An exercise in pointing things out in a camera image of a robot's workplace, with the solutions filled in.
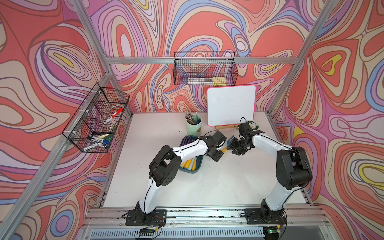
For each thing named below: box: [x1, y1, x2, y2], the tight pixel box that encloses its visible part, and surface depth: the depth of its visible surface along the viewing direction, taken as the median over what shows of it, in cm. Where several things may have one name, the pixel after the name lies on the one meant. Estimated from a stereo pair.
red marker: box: [103, 107, 124, 124], surface depth 79 cm
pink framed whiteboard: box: [206, 85, 257, 127], surface depth 102 cm
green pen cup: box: [185, 113, 202, 138], surface depth 100 cm
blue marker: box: [86, 136, 110, 145], surface depth 72 cm
